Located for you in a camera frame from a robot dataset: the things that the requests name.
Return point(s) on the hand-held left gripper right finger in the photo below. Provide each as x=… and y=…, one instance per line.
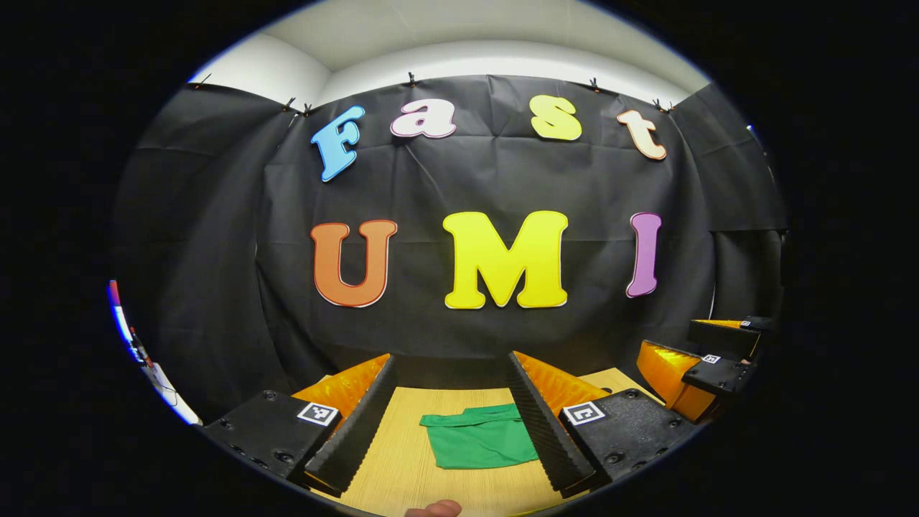
x=538, y=431

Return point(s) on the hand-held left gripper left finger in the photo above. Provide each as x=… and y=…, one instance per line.
x=362, y=431

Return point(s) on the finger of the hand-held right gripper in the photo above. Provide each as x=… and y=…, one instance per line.
x=721, y=375
x=721, y=337

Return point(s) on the green T-shirt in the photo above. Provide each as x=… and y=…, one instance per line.
x=477, y=441

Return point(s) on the black backdrop cloth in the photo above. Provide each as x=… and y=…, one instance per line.
x=431, y=187

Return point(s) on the row of black cloth clips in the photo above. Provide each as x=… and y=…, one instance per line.
x=411, y=77

